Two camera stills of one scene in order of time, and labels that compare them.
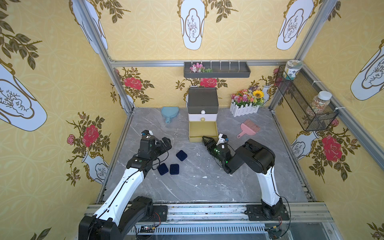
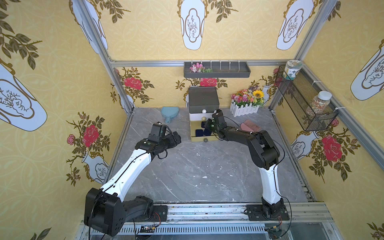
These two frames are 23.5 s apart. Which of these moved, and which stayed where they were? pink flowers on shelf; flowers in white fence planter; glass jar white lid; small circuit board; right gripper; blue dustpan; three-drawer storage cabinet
Moved: right gripper
Stayed: blue dustpan; glass jar white lid; flowers in white fence planter; three-drawer storage cabinet; pink flowers on shelf; small circuit board
